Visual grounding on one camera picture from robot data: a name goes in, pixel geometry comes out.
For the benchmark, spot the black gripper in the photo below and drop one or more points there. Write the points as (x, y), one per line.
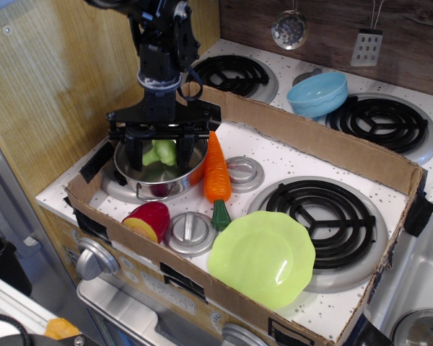
(159, 116)

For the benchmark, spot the green toy broccoli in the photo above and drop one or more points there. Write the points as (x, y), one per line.
(163, 151)

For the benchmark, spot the silver metal pan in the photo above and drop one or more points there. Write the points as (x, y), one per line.
(121, 160)

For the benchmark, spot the orange toy carrot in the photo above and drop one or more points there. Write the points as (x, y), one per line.
(217, 185)

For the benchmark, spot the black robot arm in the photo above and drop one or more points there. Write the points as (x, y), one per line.
(164, 41)

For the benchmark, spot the front left silver burner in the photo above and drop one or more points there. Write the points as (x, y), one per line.
(155, 183)

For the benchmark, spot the red toy pepper half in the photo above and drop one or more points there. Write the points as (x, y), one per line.
(151, 220)

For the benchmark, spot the silver stove knob upper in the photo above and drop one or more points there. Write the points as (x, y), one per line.
(245, 174)

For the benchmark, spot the silver stove knob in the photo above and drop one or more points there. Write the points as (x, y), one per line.
(245, 174)
(190, 234)

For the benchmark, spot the silver stove knob lower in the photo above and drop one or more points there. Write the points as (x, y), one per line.
(190, 234)

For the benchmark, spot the back left black burner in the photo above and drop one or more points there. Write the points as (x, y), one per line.
(244, 76)

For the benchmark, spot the black burner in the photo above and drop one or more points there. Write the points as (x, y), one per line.
(244, 76)
(387, 121)
(347, 230)

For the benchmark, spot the brown cardboard fence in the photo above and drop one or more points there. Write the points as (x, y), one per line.
(286, 146)

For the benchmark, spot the silver oven front knob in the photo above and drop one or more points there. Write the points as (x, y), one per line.
(94, 260)

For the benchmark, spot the light green plastic plate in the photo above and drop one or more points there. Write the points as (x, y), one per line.
(266, 256)

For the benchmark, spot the light blue plastic bowl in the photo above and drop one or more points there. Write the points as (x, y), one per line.
(318, 95)

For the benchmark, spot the hanging silver strainer ladle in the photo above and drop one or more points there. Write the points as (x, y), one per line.
(290, 30)

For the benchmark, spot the front right black burner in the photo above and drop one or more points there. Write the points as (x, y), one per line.
(347, 230)

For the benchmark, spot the silver front knob bottom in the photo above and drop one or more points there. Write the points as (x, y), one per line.
(235, 335)

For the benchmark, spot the orange object bottom left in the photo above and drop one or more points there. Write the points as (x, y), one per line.
(60, 328)

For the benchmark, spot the hanging silver slotted spatula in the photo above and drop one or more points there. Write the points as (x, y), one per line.
(368, 43)

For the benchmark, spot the back right black burner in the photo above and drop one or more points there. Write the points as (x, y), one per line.
(387, 121)

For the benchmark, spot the silver metal sink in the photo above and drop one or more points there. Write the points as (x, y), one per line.
(401, 310)

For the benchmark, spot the silver oven door handle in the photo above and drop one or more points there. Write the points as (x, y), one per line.
(124, 319)

